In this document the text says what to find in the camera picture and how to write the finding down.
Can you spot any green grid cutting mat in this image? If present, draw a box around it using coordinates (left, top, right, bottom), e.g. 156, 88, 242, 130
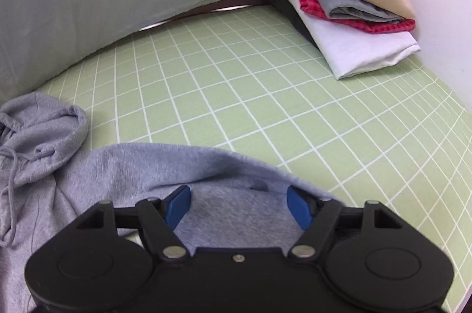
41, 6, 471, 312

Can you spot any white folded garment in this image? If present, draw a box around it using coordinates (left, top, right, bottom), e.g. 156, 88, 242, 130
287, 0, 421, 80

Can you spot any grey zip hoodie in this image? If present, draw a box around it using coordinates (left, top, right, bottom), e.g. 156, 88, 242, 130
0, 92, 339, 313

